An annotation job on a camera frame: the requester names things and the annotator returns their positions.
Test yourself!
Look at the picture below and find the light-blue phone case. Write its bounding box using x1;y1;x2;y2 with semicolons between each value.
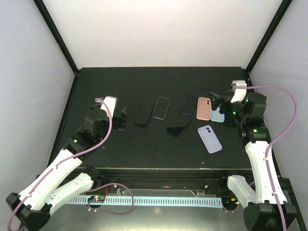
210;107;225;123

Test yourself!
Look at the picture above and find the pink phone case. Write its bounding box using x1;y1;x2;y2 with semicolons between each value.
196;97;211;121

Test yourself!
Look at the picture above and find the blue phone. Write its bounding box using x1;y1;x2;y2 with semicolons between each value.
180;94;198;116

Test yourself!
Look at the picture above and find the lilac phone case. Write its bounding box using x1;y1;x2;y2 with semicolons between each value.
197;125;222;154

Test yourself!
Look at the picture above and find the black phone case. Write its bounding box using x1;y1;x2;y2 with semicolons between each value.
224;113;237;128

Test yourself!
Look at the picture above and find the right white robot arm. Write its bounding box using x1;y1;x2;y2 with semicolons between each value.
209;92;297;231

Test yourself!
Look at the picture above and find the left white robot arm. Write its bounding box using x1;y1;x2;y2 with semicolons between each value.
6;105;127;231

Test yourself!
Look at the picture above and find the left small circuit board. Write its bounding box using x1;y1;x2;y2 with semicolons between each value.
88;195;105;204

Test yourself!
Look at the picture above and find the small circuit board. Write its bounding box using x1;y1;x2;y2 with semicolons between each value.
88;195;105;204
222;197;240;205

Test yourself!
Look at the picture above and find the right small circuit board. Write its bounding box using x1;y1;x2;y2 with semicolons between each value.
222;197;240;205

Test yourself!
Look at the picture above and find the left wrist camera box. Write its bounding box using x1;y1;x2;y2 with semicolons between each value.
101;96;117;118

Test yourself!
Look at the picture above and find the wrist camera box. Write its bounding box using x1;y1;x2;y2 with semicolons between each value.
101;96;117;118
231;80;247;103

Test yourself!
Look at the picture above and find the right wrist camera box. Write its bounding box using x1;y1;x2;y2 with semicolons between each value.
231;80;247;103

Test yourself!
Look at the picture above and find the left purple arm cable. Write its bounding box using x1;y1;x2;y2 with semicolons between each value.
7;97;114;231

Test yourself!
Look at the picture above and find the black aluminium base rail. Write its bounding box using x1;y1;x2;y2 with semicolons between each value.
74;167;289;196

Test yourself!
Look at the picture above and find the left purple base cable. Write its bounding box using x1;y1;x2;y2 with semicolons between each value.
85;182;135;215

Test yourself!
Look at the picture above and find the white slotted cable duct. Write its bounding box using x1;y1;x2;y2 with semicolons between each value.
66;195;223;208

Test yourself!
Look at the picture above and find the left black frame post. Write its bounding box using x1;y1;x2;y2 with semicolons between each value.
33;0;79;75

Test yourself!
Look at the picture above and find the black frame post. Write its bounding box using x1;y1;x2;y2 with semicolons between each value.
245;0;293;74
33;0;79;75

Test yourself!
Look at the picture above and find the right black frame post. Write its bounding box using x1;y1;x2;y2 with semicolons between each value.
245;0;293;74

